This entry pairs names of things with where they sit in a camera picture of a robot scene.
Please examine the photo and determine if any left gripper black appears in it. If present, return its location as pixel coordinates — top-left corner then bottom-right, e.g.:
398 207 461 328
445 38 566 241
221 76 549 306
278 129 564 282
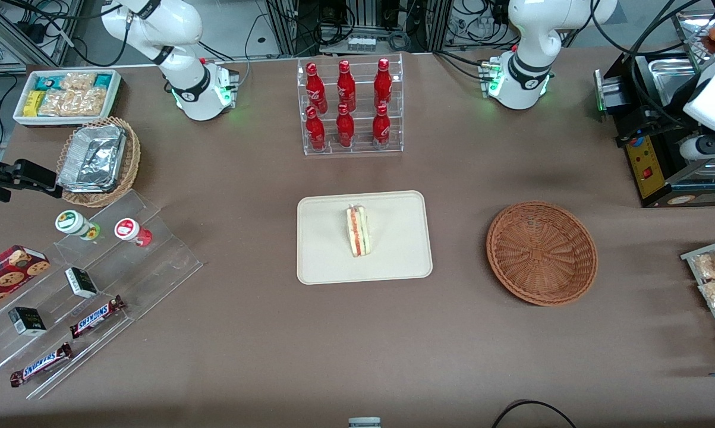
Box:
615 98 694 150

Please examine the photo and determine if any triangular sandwich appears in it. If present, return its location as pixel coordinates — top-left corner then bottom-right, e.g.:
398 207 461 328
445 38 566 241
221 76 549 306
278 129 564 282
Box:
346 204 372 258

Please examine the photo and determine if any shiny metal tray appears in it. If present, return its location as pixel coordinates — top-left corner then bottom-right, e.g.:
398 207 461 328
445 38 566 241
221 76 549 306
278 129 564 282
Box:
638 56 705 111

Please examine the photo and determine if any metal tray with orange food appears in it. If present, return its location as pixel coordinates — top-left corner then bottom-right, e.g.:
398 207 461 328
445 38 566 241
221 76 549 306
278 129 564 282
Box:
671 8 715 57

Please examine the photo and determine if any light tan wicker basket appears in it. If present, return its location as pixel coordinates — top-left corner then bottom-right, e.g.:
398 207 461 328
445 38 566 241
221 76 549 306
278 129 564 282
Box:
55 116 141 209

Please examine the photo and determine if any brown round wicker basket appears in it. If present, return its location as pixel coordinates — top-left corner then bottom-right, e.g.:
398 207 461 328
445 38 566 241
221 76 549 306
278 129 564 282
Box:
486 200 599 307

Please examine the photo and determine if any beige rectangular serving tray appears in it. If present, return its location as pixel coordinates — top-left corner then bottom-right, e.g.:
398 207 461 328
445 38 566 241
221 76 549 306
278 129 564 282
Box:
296 190 434 286

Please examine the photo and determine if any black machine with yellow panel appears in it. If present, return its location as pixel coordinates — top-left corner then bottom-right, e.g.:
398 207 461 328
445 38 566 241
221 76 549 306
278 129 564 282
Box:
594 52 715 209

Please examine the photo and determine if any white rectangular snack bin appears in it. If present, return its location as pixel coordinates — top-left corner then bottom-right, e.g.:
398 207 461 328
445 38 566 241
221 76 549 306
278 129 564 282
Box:
12 69 124 128

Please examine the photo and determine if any green lid yogurt cup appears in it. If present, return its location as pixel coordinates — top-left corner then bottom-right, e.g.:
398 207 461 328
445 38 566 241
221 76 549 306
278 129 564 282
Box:
55 209 102 242

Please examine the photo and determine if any yellow snack packet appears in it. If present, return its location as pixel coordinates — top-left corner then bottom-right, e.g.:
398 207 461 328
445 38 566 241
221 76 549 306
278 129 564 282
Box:
23 90 46 118

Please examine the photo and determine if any stack of foil containers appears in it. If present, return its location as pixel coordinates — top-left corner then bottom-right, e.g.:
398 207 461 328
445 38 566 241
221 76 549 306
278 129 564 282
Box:
56 124 127 194

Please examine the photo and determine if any clear cracker bag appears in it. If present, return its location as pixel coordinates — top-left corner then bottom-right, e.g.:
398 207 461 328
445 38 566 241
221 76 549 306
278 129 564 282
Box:
72 87 108 117
37 89 76 117
60 72 97 92

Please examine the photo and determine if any red plaid cookie box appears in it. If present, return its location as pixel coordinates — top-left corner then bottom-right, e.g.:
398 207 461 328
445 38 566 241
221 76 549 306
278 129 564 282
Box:
0 244 51 316

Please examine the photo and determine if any small black carton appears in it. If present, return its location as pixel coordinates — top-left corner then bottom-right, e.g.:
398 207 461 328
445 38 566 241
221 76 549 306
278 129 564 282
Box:
64 266 99 300
7 306 48 338

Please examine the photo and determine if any red lid yogurt cup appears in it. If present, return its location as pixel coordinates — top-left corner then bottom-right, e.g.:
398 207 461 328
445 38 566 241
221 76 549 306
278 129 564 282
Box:
114 218 153 248

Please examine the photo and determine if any snickers chocolate bar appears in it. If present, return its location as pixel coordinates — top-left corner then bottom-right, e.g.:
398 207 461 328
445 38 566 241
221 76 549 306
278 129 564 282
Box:
69 295 127 340
9 342 74 388

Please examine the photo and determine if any clear acrylic stepped shelf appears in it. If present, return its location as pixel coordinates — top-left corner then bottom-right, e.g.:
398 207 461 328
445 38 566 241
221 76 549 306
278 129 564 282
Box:
0 188 204 401

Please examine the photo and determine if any red cola bottle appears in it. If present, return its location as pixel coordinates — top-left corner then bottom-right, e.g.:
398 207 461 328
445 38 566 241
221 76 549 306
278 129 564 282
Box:
305 106 327 152
335 103 355 149
373 58 393 110
336 59 357 114
305 62 329 115
371 104 392 149

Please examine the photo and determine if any clear acrylic bottle rack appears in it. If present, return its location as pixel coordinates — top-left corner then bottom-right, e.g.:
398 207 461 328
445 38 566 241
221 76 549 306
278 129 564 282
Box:
296 52 405 157

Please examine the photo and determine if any grey wire rack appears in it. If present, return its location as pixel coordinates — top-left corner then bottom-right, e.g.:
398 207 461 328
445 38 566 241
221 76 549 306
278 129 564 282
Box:
679 236 715 365

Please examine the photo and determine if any coiled grey cable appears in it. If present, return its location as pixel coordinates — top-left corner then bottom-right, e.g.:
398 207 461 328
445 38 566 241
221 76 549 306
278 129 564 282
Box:
386 30 415 52

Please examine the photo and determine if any black cable loop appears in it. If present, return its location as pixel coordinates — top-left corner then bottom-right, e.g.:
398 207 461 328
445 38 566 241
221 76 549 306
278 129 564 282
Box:
490 399 578 428

